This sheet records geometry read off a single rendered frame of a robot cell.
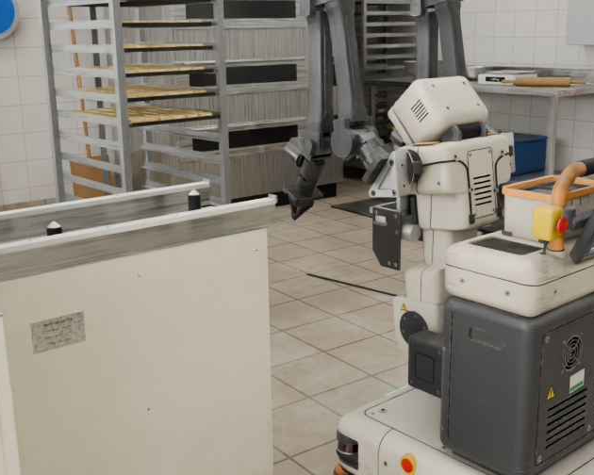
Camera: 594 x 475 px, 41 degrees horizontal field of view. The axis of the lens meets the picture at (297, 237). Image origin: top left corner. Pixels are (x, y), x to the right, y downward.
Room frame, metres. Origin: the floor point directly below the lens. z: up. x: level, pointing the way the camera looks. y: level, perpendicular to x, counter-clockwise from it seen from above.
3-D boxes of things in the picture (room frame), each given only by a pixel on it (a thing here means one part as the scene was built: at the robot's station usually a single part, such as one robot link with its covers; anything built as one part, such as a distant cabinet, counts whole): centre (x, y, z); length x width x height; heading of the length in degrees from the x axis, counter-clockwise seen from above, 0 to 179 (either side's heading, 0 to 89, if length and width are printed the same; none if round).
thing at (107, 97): (3.20, 0.81, 1.05); 0.64 x 0.03 x 0.03; 40
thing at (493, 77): (5.91, -1.56, 0.92); 0.32 x 0.30 x 0.09; 133
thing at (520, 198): (1.84, -0.61, 0.87); 0.23 x 0.15 x 0.11; 130
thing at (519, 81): (5.55, -1.71, 0.91); 0.56 x 0.06 x 0.06; 64
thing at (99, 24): (3.20, 0.81, 1.32); 0.64 x 0.03 x 0.03; 40
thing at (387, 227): (2.15, -0.34, 0.77); 0.28 x 0.16 x 0.22; 130
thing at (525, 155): (5.92, -1.60, 0.36); 0.46 x 0.38 x 0.26; 127
